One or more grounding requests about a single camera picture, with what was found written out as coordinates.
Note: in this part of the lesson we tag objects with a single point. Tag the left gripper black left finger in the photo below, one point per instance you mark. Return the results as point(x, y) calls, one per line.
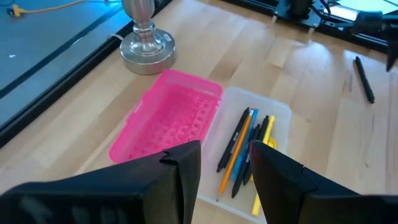
point(124, 193)

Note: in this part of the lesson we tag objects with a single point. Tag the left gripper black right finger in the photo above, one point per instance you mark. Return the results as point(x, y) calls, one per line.
point(295, 199)

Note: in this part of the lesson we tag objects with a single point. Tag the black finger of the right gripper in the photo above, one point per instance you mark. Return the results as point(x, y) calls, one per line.
point(392, 49)

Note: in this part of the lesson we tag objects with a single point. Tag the black pen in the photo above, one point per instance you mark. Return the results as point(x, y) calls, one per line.
point(234, 140)
point(365, 81)
point(245, 163)

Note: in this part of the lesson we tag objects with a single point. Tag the yellow pen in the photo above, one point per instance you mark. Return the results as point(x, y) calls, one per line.
point(270, 130)
point(273, 143)

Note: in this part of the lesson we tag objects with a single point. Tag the blue pen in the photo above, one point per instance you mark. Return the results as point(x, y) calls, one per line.
point(245, 146)

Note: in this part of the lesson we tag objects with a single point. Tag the orange wooden pencil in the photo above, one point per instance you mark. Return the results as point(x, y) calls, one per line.
point(237, 152)

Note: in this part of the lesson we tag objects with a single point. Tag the dark brown pen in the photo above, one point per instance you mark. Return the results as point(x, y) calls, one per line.
point(262, 127)

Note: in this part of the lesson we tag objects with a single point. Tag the pink lid clear supply box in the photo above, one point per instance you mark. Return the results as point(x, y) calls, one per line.
point(174, 118)

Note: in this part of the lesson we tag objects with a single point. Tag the white shade silver table lamp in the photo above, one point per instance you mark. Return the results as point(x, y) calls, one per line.
point(146, 53)

